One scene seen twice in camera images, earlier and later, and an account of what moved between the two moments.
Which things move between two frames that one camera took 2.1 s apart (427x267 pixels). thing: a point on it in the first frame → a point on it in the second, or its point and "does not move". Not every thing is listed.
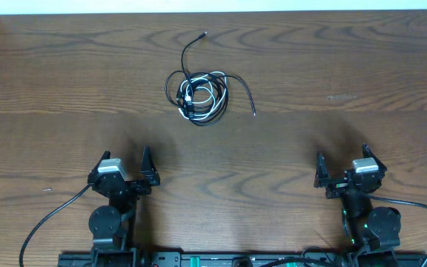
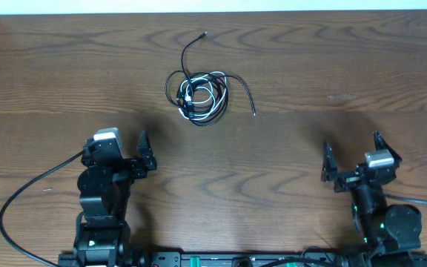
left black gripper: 129,185 → 133,167
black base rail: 384,257 does not move
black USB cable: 202,97 does not move
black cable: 201,36 does not move
